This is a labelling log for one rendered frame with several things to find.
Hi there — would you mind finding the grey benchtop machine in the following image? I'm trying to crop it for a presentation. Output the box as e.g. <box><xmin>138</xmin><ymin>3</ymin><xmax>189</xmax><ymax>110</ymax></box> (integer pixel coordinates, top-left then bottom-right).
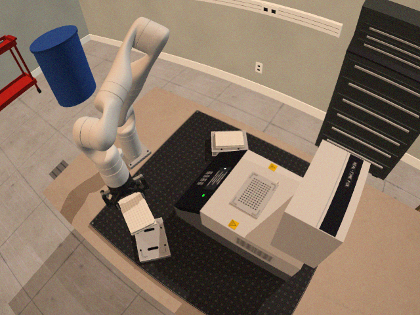
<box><xmin>174</xmin><ymin>140</ymin><xmax>371</xmax><ymax>281</ymax></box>

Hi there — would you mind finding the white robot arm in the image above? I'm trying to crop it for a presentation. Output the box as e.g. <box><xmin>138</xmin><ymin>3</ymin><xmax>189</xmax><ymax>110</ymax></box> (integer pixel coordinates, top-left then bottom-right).
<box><xmin>72</xmin><ymin>17</ymin><xmax>170</xmax><ymax>188</ymax></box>

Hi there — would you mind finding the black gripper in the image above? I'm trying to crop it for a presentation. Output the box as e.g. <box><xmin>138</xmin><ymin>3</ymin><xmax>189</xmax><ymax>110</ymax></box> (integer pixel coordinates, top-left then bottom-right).
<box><xmin>100</xmin><ymin>172</ymin><xmax>149</xmax><ymax>210</ymax></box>

